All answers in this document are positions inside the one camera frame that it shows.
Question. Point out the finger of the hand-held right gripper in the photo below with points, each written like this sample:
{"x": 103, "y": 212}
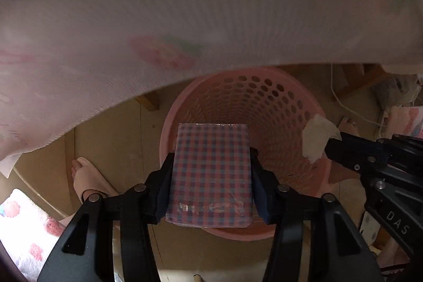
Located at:
{"x": 380, "y": 146}
{"x": 350, "y": 156}

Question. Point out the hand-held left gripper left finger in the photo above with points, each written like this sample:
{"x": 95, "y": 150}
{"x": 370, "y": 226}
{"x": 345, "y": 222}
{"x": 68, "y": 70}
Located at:
{"x": 165, "y": 192}

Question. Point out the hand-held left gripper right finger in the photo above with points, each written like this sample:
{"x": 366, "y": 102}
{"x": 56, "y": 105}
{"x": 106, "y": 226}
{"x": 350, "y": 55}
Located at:
{"x": 261, "y": 199}

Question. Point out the white tissue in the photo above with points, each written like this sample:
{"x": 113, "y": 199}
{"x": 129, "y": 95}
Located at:
{"x": 317, "y": 140}

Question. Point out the pink checkered tissue pack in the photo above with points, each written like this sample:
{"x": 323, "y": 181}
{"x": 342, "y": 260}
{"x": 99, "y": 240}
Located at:
{"x": 208, "y": 169}

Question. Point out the pink plastic basket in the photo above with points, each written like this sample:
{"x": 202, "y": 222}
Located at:
{"x": 264, "y": 110}

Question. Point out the person's right foot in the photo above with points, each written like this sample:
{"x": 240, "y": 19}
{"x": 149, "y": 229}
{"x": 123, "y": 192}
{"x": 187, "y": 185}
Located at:
{"x": 348, "y": 126}

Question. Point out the person's foot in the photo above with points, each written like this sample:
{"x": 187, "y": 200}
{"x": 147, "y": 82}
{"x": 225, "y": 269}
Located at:
{"x": 348, "y": 126}
{"x": 89, "y": 176}

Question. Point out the pink fluffy cloth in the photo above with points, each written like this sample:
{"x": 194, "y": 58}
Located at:
{"x": 404, "y": 121}

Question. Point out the crumpled grey cloth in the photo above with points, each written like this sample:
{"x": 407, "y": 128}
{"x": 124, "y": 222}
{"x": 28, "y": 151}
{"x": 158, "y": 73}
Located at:
{"x": 396, "y": 93}

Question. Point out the person's left foot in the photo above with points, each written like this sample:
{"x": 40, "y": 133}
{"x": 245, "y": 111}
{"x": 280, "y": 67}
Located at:
{"x": 89, "y": 176}

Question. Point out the white pink-print fluffy mat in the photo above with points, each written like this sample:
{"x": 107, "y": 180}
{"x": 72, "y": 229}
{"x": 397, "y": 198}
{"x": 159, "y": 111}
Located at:
{"x": 23, "y": 229}

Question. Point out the pink bear-print chair cover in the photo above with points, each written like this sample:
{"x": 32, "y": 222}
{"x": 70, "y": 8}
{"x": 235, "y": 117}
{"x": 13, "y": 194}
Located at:
{"x": 165, "y": 4}

